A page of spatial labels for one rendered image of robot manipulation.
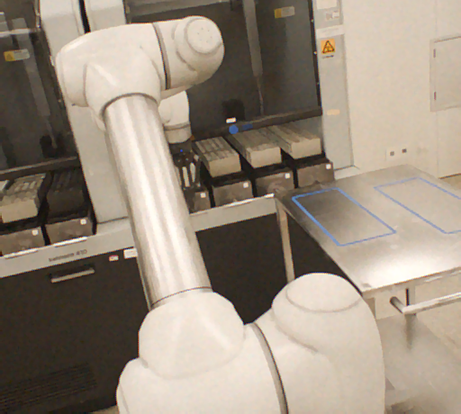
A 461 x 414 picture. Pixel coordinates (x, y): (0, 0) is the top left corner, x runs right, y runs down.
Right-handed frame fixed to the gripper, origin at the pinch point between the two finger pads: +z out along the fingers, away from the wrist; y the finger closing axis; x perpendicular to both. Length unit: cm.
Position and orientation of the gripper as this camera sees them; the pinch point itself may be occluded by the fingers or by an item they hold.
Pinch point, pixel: (190, 197)
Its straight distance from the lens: 166.5
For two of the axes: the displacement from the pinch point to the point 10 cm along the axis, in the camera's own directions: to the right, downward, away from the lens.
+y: -9.6, 2.2, -1.5
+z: 1.6, 9.3, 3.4
